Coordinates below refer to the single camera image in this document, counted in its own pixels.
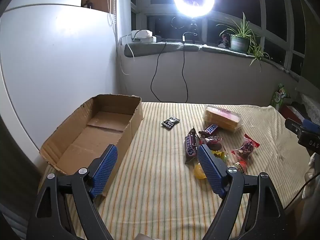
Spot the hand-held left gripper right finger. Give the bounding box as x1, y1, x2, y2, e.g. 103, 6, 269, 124
197, 144, 290, 240

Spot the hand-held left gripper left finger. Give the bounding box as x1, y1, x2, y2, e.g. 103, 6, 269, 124
35, 144, 118, 240

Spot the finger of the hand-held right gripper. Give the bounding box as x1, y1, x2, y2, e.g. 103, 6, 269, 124
285, 118, 307, 138
302, 119, 320, 132

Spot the pink snack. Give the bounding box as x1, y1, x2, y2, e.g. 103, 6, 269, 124
200, 135, 223, 151

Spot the round orange candy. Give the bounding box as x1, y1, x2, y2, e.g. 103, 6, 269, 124
234, 161, 248, 174

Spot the cardboard box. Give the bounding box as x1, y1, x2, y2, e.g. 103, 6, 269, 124
39, 94, 144, 205

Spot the clear red-edged candy packet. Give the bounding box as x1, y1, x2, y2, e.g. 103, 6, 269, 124
231, 134, 260, 165

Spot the yellow ball candy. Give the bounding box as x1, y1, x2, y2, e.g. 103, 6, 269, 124
194, 162, 208, 180

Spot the red box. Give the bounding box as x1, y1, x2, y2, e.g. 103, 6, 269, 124
279, 104, 303, 121

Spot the white lace cloth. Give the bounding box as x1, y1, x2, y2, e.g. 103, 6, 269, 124
300, 94, 320, 121

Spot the large brown chocolate bar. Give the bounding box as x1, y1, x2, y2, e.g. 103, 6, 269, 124
184, 127, 202, 165

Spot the green snack bag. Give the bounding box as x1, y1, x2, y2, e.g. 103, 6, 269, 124
271, 83, 290, 110

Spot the small brown chocolate bar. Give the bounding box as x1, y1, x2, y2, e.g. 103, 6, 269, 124
199, 124, 220, 138

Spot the striped table cloth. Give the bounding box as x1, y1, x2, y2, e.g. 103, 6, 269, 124
45, 102, 312, 240

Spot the clear wafer pack pink label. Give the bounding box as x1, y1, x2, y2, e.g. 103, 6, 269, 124
203, 105, 243, 132

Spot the small black snack packet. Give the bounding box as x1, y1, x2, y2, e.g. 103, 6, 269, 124
161, 116, 180, 130

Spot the potted spider plant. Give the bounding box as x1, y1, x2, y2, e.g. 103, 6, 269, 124
216, 12, 270, 73

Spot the grey window sill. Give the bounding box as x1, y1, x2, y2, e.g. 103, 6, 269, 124
120, 41, 300, 80

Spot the window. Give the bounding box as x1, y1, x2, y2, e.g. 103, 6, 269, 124
130, 0, 309, 77

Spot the white cabinet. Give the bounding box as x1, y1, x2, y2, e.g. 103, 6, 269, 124
0, 5, 119, 153

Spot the small figurine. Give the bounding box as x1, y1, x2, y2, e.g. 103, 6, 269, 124
219, 33, 230, 48

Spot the white box device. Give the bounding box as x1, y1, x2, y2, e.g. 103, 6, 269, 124
132, 30, 152, 40

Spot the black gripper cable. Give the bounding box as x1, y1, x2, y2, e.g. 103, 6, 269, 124
284, 174, 320, 211

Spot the white cable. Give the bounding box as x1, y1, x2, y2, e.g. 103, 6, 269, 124
117, 36, 136, 75

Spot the ring light stand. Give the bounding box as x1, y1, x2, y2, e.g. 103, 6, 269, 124
185, 17, 200, 44

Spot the white blind cord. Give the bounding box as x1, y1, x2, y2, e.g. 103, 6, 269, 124
106, 0, 118, 34

